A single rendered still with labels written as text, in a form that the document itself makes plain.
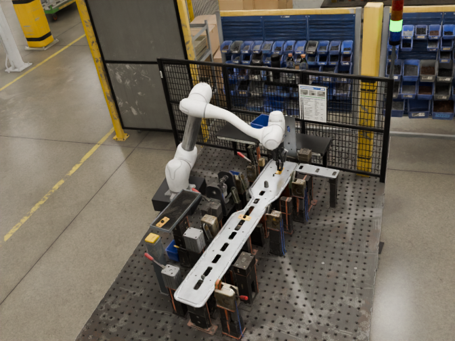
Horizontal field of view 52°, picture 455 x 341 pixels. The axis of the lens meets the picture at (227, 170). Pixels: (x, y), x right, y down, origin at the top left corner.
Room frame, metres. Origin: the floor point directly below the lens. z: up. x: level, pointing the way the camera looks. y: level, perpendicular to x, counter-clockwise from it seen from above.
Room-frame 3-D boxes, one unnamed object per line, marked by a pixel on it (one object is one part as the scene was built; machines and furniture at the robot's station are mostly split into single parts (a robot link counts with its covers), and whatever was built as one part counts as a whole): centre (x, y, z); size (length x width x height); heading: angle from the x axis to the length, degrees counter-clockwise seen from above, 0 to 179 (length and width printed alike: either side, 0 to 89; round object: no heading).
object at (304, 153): (2.76, -0.57, 0.88); 0.08 x 0.08 x 0.36; 57
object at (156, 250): (1.98, 0.48, 0.92); 0.08 x 0.08 x 0.44; 57
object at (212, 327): (1.68, 0.28, 0.84); 0.18 x 0.06 x 0.29; 57
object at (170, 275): (1.80, 0.40, 0.88); 0.11 x 0.10 x 0.36; 57
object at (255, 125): (3.07, -0.39, 1.10); 0.30 x 0.17 x 0.13; 48
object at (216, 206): (2.29, 0.12, 0.89); 0.13 x 0.11 x 0.38; 57
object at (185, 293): (2.19, -0.06, 1.00); 1.38 x 0.22 x 0.02; 147
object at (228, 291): (1.62, 0.10, 0.88); 0.15 x 0.11 x 0.36; 57
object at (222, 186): (2.41, 0.06, 0.94); 0.18 x 0.13 x 0.49; 147
